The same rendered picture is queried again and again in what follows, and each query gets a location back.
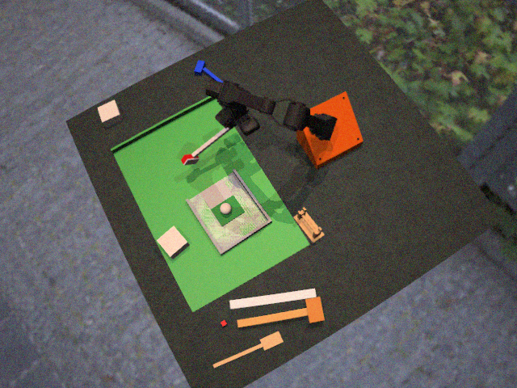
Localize blue putter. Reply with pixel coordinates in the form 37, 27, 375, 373
194, 61, 223, 83

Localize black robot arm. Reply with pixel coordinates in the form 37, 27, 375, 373
205, 79, 337, 141

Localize cream ball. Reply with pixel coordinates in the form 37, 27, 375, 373
220, 203, 232, 214

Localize cream flat bar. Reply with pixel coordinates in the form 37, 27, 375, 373
230, 289, 317, 309

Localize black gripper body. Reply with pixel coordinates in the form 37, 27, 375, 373
229, 105, 260, 136

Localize green flat mat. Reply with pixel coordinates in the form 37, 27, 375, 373
114, 99, 310, 312

